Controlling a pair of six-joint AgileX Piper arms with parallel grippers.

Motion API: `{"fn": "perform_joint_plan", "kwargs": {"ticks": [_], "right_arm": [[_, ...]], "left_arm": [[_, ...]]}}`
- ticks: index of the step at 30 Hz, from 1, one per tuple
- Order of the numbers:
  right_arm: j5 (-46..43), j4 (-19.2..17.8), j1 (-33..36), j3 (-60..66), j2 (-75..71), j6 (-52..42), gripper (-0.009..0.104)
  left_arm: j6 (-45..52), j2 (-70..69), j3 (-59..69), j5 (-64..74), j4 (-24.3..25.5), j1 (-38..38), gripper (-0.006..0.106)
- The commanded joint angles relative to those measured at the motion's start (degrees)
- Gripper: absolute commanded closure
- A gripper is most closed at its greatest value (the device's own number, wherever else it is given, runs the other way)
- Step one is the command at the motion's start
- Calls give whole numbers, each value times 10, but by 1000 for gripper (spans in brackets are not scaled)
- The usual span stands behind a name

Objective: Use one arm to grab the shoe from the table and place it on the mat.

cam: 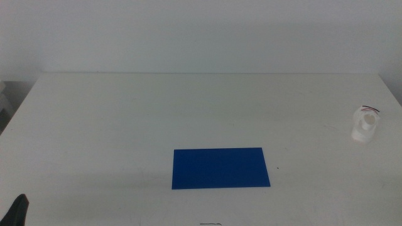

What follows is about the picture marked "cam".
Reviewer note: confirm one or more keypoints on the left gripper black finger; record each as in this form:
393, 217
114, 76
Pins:
17, 213

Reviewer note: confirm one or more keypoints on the white miniature shoe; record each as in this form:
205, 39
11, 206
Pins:
362, 130

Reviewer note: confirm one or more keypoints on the blue rectangular mat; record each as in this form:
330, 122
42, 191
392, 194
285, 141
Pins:
220, 168

